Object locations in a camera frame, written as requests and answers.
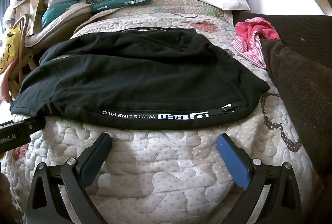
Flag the brown paper bag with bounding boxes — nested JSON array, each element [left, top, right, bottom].
[[27, 0, 48, 36]]

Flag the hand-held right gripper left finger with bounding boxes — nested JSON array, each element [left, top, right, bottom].
[[26, 133, 112, 224]]

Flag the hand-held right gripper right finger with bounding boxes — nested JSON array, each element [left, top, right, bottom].
[[216, 133, 303, 224]]

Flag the rattan chair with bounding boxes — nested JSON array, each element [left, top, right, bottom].
[[8, 15, 39, 101]]

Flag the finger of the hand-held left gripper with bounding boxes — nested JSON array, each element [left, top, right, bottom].
[[21, 116, 46, 138]]

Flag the dark brown sofa backrest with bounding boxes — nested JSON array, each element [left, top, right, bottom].
[[233, 10, 332, 70]]

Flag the yellow plastic bag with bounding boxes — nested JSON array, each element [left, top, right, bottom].
[[0, 26, 22, 74]]

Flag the pale pink cloth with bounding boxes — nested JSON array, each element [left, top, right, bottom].
[[0, 71, 11, 107]]

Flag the green paper ream pack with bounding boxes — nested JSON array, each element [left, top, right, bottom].
[[91, 0, 153, 13]]

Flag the black pants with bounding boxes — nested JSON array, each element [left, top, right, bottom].
[[10, 27, 271, 131]]

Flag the beige seat pad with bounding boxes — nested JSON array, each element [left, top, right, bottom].
[[24, 4, 94, 47]]

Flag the quilted patchwork blanket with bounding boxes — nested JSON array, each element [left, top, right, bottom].
[[0, 0, 325, 224]]

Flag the pink striped cloth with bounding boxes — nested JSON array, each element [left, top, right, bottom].
[[231, 20, 282, 69]]

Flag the teal cloth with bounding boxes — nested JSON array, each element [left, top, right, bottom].
[[41, 2, 78, 29]]

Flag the dark brown sofa cushion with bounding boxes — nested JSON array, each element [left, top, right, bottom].
[[261, 39, 332, 183]]

